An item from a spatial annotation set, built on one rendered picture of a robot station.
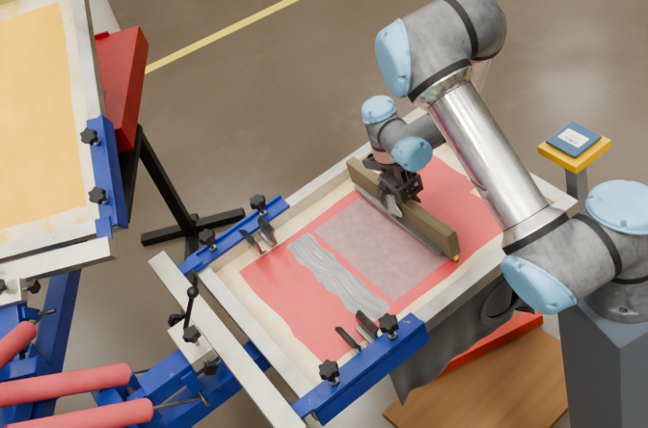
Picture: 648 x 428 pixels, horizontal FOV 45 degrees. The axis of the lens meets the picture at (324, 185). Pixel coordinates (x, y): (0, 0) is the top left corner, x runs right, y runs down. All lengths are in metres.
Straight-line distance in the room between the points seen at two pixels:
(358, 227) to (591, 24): 2.47
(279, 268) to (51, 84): 0.82
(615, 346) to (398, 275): 0.64
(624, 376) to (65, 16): 1.71
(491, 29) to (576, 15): 2.99
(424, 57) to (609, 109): 2.48
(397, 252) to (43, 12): 1.21
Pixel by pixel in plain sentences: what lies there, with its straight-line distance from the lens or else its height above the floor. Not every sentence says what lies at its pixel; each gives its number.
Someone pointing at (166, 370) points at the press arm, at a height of 1.04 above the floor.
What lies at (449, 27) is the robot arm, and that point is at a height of 1.68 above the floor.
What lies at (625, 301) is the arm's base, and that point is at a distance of 1.42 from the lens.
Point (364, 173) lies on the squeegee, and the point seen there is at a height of 1.05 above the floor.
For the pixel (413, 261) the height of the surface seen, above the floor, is 0.95.
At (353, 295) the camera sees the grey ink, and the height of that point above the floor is 0.96.
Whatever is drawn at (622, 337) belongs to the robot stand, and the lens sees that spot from 1.43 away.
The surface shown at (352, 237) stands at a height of 0.95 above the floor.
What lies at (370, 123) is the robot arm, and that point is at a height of 1.33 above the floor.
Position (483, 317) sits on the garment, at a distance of 2.02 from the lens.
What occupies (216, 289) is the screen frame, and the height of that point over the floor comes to 0.99.
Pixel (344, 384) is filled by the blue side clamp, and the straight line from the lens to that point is 1.67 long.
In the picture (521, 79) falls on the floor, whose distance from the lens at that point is 3.93.
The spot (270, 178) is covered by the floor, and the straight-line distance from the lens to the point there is 3.76.
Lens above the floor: 2.38
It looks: 41 degrees down
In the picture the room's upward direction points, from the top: 21 degrees counter-clockwise
